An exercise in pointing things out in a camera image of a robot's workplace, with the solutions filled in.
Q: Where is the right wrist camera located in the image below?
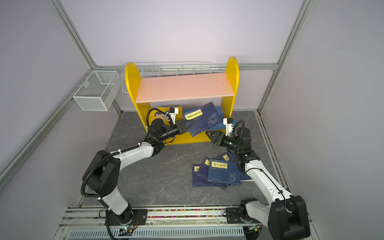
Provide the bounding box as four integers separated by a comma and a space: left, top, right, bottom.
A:
223, 118, 237, 136

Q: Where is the navy book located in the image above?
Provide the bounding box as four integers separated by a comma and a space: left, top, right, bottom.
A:
182, 102, 225, 137
207, 159, 241, 186
196, 157, 232, 190
221, 151, 253, 182
192, 164, 219, 187

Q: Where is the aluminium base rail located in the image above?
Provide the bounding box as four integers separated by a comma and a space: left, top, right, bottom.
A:
54, 206, 272, 240

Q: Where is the yellow wooden bookshelf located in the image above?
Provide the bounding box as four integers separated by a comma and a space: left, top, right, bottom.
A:
124, 57, 240, 129

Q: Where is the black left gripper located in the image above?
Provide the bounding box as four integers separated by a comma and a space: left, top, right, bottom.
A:
159, 120, 195, 142

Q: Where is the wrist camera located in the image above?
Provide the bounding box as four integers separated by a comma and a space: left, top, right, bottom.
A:
167, 108, 179, 124
223, 118, 237, 136

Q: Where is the white wire rack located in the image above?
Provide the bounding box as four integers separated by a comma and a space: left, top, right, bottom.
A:
134, 62, 213, 78

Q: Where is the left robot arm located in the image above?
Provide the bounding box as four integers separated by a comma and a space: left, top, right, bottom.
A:
81, 108, 195, 225

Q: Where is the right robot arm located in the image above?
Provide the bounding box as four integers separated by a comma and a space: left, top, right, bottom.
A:
206, 119, 311, 240

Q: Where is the white mesh basket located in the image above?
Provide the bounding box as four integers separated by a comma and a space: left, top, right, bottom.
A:
73, 70, 121, 112

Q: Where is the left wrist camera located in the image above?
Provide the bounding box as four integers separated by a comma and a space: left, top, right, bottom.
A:
167, 108, 179, 124

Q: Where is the navy book bottom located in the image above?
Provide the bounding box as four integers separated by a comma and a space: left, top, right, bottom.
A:
192, 164, 219, 187

